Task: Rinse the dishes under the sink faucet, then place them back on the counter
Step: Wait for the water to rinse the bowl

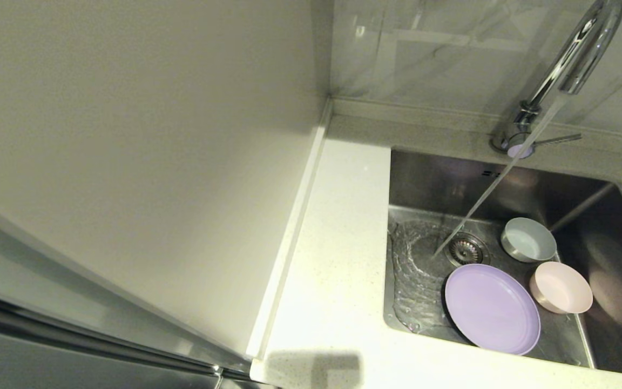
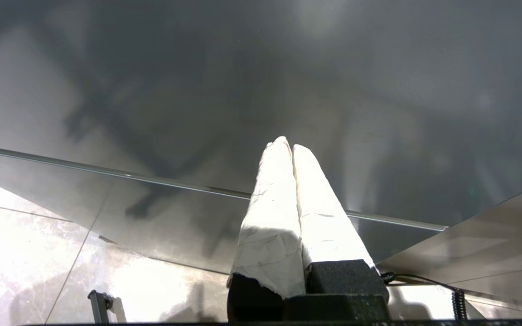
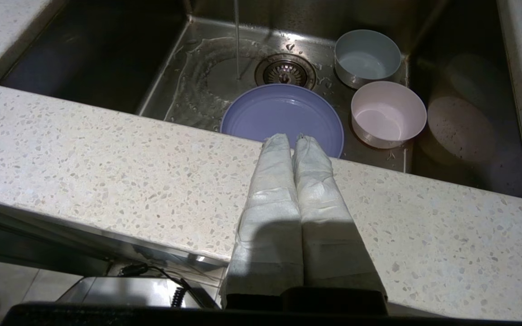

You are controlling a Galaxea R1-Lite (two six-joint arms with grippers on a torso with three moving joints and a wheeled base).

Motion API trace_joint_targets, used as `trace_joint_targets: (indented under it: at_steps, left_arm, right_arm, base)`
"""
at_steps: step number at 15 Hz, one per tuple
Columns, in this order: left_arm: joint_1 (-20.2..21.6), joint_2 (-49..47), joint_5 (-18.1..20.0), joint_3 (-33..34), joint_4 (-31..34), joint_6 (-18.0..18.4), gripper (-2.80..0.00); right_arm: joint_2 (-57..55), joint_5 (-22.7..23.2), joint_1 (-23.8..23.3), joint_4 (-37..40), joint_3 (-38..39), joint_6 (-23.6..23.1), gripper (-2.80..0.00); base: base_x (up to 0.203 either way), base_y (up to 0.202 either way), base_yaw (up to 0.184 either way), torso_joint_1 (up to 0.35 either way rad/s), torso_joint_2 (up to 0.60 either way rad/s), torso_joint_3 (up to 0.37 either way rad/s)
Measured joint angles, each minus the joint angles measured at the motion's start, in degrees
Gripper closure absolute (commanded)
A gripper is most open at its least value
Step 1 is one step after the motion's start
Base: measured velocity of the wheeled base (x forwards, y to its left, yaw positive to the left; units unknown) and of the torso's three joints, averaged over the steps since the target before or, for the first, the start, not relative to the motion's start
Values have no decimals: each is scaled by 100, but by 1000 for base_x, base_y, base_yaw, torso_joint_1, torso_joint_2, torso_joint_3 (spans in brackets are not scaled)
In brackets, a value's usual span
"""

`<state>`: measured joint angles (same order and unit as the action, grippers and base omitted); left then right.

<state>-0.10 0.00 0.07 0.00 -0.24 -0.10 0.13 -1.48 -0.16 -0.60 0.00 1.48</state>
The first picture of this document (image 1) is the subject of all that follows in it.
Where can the pale blue plate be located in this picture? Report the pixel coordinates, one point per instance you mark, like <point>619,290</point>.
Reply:
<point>490,308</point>

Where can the blue-grey bowl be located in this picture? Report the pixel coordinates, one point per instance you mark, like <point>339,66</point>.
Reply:
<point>528,241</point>

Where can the pink bowl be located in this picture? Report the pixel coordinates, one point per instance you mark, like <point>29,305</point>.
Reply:
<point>561,287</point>

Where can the chrome gooseneck faucet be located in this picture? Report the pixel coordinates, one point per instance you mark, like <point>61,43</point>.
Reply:
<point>551,70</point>

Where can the stainless steel sink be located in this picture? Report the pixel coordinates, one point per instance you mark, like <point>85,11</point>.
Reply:
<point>413,281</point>

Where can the white trim strip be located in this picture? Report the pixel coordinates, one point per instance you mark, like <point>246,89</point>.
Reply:
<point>289,232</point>

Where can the round metal drain strainer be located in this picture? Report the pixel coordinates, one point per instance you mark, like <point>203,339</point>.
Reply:
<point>465,248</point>

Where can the white cabinet side panel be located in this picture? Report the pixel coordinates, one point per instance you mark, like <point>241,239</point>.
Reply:
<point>127,135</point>

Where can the stainless steel appliance door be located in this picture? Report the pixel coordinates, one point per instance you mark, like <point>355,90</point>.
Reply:
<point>19,370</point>

